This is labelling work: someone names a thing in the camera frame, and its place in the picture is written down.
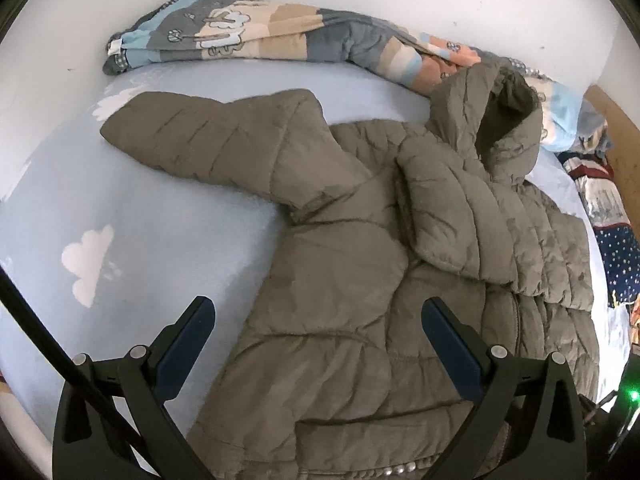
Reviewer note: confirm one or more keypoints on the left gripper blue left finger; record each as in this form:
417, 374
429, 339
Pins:
150, 376

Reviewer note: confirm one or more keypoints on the light blue cloud bedsheet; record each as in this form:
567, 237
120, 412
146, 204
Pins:
108, 251

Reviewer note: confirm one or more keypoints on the patchwork cartoon rolled quilt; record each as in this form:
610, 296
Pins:
200, 30

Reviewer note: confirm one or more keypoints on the wooden headboard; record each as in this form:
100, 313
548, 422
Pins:
624, 155

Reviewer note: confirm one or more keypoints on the orange yellow crumpled cloth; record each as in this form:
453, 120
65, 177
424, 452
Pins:
634, 322

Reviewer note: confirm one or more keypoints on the navy starred striped pillow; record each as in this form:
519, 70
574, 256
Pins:
615, 237

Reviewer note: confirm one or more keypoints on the olive quilted hooded coat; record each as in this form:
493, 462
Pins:
332, 376

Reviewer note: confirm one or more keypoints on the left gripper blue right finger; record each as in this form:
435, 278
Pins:
487, 380

